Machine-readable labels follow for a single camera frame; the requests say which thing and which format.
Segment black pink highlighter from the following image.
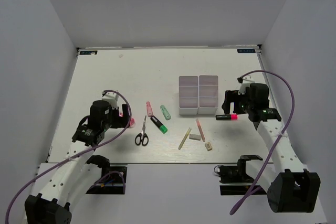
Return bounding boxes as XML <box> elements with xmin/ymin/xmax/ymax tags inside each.
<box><xmin>215</xmin><ymin>114</ymin><xmax>238</xmax><ymax>121</ymax></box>

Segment black handled scissors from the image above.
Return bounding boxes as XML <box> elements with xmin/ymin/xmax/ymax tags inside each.
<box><xmin>134</xmin><ymin>116</ymin><xmax>149</xmax><ymax>146</ymax></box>

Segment pink correction tape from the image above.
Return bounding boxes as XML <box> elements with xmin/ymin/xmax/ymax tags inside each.
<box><xmin>146</xmin><ymin>101</ymin><xmax>153</xmax><ymax>117</ymax></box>

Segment black green highlighter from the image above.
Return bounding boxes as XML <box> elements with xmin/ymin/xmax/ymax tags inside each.
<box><xmin>150</xmin><ymin>116</ymin><xmax>167</xmax><ymax>134</ymax></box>

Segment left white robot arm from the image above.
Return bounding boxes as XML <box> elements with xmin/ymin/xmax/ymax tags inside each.
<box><xmin>24</xmin><ymin>100</ymin><xmax>131</xmax><ymax>223</ymax></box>

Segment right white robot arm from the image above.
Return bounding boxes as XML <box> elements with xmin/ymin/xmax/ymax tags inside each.
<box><xmin>219</xmin><ymin>83</ymin><xmax>321</xmax><ymax>213</ymax></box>

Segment right white organizer tray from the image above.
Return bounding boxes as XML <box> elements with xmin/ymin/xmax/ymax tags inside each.
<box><xmin>198</xmin><ymin>75</ymin><xmax>219</xmax><ymax>115</ymax></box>

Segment pink pastel pen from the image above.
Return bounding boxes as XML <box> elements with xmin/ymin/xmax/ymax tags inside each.
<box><xmin>196</xmin><ymin>118</ymin><xmax>205</xmax><ymax>142</ymax></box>

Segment small beige eraser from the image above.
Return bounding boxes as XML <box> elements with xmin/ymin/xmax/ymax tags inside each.
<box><xmin>205</xmin><ymin>142</ymin><xmax>213</xmax><ymax>151</ymax></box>

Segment grey white eraser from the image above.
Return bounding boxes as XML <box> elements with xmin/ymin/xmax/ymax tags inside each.
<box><xmin>189</xmin><ymin>134</ymin><xmax>202</xmax><ymax>141</ymax></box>

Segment yellow pastel pen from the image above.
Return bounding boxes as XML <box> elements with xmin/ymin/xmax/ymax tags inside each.
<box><xmin>178</xmin><ymin>127</ymin><xmax>192</xmax><ymax>150</ymax></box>

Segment left blue table label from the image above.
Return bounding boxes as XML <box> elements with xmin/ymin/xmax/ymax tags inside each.
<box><xmin>79</xmin><ymin>50</ymin><xmax>98</xmax><ymax>55</ymax></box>

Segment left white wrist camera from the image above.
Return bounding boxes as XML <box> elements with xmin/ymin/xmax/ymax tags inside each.
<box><xmin>102</xmin><ymin>91</ymin><xmax>119</xmax><ymax>109</ymax></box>

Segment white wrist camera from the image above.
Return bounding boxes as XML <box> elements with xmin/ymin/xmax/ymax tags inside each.
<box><xmin>102</xmin><ymin>91</ymin><xmax>119</xmax><ymax>109</ymax></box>
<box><xmin>237</xmin><ymin>75</ymin><xmax>255</xmax><ymax>95</ymax></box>

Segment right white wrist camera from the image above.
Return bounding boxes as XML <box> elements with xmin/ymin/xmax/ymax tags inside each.
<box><xmin>237</xmin><ymin>75</ymin><xmax>255</xmax><ymax>95</ymax></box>

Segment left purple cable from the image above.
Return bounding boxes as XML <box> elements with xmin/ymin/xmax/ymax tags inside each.
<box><xmin>4</xmin><ymin>90</ymin><xmax>132</xmax><ymax>224</ymax></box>

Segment purple cable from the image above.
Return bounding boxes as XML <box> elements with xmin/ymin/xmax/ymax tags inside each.
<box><xmin>4</xmin><ymin>90</ymin><xmax>132</xmax><ymax>224</ymax></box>
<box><xmin>229</xmin><ymin>70</ymin><xmax>295</xmax><ymax>215</ymax></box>

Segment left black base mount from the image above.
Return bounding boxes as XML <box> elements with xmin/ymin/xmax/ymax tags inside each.
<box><xmin>87</xmin><ymin>155</ymin><xmax>128</xmax><ymax>195</ymax></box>

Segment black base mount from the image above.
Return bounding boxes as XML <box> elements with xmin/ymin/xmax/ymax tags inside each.
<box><xmin>87</xmin><ymin>155</ymin><xmax>128</xmax><ymax>195</ymax></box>
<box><xmin>214</xmin><ymin>155</ymin><xmax>263</xmax><ymax>196</ymax></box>

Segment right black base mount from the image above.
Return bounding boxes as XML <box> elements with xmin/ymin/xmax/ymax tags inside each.
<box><xmin>214</xmin><ymin>155</ymin><xmax>263</xmax><ymax>196</ymax></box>

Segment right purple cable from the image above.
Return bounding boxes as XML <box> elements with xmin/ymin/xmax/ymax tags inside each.
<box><xmin>229</xmin><ymin>70</ymin><xmax>295</xmax><ymax>215</ymax></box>

